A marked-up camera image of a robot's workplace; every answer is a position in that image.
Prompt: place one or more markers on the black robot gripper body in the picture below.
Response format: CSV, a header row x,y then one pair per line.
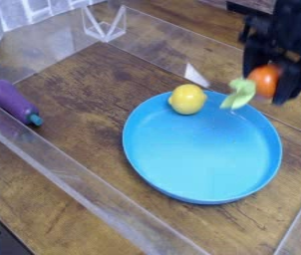
x,y
277,29

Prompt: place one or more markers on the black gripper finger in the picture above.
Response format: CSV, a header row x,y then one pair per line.
x,y
289,82
257,55

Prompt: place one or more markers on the orange toy carrot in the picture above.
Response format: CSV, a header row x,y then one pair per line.
x,y
259,85

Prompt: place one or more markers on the black bar on table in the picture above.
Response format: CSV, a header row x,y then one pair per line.
x,y
260,7

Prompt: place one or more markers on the yellow toy lemon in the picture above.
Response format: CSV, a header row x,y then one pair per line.
x,y
188,99

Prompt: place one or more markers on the blue plastic plate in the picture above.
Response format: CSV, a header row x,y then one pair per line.
x,y
209,158

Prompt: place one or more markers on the purple toy eggplant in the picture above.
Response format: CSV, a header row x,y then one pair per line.
x,y
18,106

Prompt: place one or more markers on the white patterned curtain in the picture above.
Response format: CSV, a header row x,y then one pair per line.
x,y
19,13

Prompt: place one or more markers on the clear acrylic enclosure wall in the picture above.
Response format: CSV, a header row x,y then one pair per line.
x,y
86,66

